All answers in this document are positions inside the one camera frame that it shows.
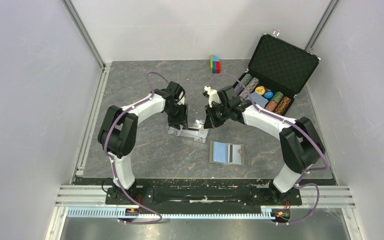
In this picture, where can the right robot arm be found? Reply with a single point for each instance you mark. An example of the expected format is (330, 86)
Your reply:
(300, 143)

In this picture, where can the white slotted cable duct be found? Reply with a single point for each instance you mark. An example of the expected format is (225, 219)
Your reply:
(123, 213)

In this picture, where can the yellow dealer chip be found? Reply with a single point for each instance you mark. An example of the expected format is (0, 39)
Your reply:
(261, 90)

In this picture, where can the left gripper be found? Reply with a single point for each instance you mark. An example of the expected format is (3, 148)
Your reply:
(182, 119)

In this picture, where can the clear plastic card sleeve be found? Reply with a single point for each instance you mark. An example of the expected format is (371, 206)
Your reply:
(186, 134)

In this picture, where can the colourful toy block stack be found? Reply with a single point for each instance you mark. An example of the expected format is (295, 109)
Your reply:
(215, 65)

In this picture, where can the black poker chip case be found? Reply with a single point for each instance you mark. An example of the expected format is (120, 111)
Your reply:
(281, 67)

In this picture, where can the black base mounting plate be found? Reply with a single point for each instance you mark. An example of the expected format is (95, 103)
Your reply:
(199, 196)

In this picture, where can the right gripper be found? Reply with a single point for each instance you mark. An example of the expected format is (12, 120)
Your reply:
(209, 124)

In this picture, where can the blue playing card deck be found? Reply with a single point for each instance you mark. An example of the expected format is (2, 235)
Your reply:
(259, 99)

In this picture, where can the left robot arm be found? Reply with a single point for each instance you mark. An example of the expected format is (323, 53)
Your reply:
(118, 131)

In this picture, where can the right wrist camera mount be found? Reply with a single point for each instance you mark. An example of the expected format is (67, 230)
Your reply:
(212, 95)

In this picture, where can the blue dealer chip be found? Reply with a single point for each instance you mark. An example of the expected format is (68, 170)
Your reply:
(268, 95)

